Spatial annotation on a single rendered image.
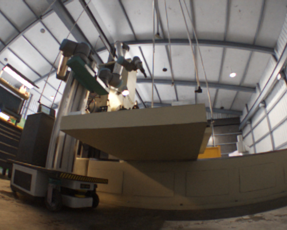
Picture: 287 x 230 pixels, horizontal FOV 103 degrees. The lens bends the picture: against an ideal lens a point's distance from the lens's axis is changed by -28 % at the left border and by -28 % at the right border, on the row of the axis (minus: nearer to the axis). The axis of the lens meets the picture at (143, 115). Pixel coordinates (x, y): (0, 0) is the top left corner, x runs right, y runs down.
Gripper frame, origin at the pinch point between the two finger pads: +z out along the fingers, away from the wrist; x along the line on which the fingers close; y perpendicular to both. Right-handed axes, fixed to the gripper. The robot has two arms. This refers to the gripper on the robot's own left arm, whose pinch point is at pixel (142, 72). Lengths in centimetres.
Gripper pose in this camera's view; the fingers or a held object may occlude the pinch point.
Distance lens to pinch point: 175.2
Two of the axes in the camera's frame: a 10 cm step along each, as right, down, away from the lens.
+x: 4.7, 4.9, 7.3
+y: 8.4, -5.0, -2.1
